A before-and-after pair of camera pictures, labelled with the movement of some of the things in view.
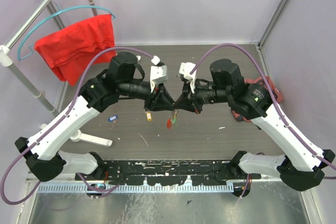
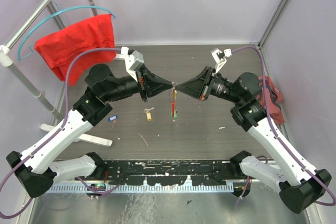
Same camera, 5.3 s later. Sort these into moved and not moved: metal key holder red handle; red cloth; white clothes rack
Moved: metal key holder red handle
Not moved: red cloth; white clothes rack
